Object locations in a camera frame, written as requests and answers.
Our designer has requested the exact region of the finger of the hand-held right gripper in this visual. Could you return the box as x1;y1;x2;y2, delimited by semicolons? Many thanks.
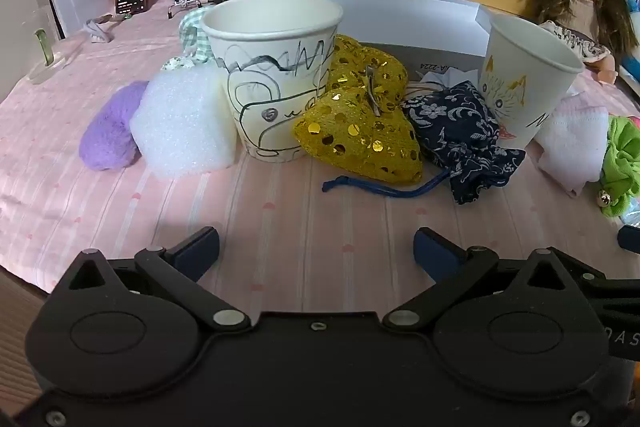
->
617;225;640;253

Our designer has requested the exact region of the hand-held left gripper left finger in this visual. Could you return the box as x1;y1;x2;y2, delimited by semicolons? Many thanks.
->
64;226;252;333

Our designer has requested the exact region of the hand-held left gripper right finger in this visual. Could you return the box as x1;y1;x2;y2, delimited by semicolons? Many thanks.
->
382;227;587;333

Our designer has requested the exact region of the green scrunchie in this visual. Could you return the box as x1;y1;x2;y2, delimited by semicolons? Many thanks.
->
597;116;640;218

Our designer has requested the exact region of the white soft cloth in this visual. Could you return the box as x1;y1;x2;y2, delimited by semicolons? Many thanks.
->
537;91;611;198

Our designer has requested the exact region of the navy floral drawstring pouch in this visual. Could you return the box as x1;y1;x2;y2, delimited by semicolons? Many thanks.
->
322;80;527;206

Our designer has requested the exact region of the gold sequin pouch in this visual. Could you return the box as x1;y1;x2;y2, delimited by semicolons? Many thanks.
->
292;34;425;186

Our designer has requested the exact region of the purple fluffy pom pouch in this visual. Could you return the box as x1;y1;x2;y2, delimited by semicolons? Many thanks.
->
79;81;151;172

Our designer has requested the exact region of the small green floral cloth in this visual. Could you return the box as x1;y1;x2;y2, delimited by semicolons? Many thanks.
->
161;56;197;72

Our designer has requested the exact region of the green checkered cloth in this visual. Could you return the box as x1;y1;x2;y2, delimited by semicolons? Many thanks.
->
179;7;226;68

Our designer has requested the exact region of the grey shallow box tray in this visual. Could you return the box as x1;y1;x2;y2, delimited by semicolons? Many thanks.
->
252;0;496;85

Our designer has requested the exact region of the large scribbled paper cup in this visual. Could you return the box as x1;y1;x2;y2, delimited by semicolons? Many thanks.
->
200;0;345;164

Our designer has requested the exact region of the cat drawing paper cup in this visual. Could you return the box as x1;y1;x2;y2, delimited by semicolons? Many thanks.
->
477;13;586;150

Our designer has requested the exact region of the clear green plastic hook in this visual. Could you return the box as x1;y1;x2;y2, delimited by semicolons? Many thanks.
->
29;29;66;85

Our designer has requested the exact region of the grey lanyard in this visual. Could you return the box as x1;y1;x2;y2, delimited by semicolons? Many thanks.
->
84;13;132;44

